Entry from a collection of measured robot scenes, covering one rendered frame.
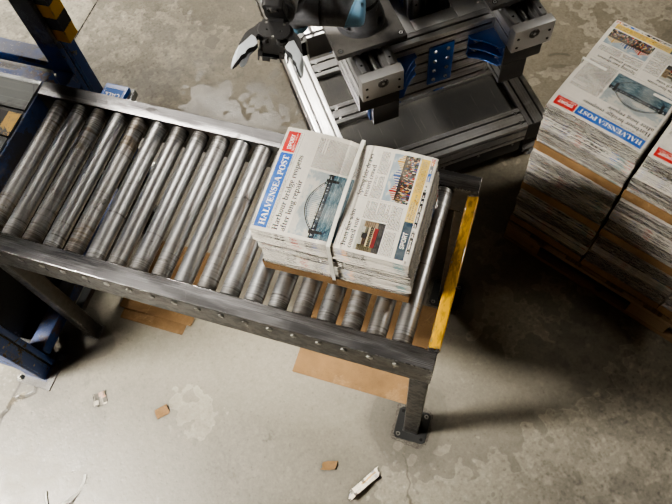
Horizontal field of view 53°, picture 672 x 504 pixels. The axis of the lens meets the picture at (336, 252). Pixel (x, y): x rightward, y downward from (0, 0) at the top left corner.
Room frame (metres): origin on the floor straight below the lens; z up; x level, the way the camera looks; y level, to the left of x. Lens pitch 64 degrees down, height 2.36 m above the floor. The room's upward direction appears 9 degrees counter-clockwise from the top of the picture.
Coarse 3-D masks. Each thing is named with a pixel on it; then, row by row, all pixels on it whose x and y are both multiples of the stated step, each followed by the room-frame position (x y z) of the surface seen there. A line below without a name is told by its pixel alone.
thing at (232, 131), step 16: (48, 96) 1.42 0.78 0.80; (64, 96) 1.41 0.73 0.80; (80, 96) 1.40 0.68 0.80; (96, 96) 1.39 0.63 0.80; (112, 96) 1.38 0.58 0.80; (112, 112) 1.33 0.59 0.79; (128, 112) 1.31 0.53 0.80; (144, 112) 1.30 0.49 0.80; (160, 112) 1.29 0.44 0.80; (176, 112) 1.28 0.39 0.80; (192, 128) 1.22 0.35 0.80; (208, 128) 1.21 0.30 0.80; (224, 128) 1.20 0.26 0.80; (240, 128) 1.19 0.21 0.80; (256, 128) 1.18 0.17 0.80; (208, 144) 1.20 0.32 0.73; (256, 144) 1.13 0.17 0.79; (272, 144) 1.12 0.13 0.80; (272, 160) 1.12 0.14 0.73; (448, 176) 0.92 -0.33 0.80; (464, 176) 0.92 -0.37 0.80; (464, 192) 0.87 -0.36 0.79
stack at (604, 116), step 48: (624, 48) 1.23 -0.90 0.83; (576, 96) 1.09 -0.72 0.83; (624, 96) 1.07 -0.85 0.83; (576, 144) 1.01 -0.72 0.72; (624, 144) 0.92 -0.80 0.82; (528, 192) 1.07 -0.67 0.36; (576, 192) 0.96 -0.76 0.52; (528, 240) 1.02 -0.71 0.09; (576, 240) 0.92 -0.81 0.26; (624, 240) 0.82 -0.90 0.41
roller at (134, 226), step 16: (176, 128) 1.23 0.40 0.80; (176, 144) 1.17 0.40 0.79; (160, 160) 1.12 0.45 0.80; (176, 160) 1.14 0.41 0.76; (160, 176) 1.08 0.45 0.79; (144, 192) 1.03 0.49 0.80; (160, 192) 1.04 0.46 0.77; (144, 208) 0.98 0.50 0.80; (128, 224) 0.94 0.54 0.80; (144, 224) 0.94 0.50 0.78; (128, 240) 0.89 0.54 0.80; (112, 256) 0.85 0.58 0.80; (128, 256) 0.85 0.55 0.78
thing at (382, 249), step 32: (384, 160) 0.86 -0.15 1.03; (416, 160) 0.84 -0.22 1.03; (384, 192) 0.77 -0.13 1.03; (416, 192) 0.76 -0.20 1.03; (352, 224) 0.70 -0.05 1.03; (384, 224) 0.69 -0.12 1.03; (416, 224) 0.68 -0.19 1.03; (352, 256) 0.64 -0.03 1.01; (384, 256) 0.61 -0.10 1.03; (416, 256) 0.63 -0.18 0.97; (384, 288) 0.61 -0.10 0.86
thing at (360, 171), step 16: (352, 144) 0.92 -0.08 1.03; (352, 160) 0.87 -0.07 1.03; (368, 160) 0.87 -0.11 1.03; (336, 192) 0.79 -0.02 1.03; (352, 192) 0.79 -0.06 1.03; (336, 208) 0.75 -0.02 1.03; (352, 208) 0.75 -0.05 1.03; (320, 240) 0.68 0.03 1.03; (336, 240) 0.67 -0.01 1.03; (320, 256) 0.67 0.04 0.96; (336, 256) 0.66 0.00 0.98; (336, 272) 0.67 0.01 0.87
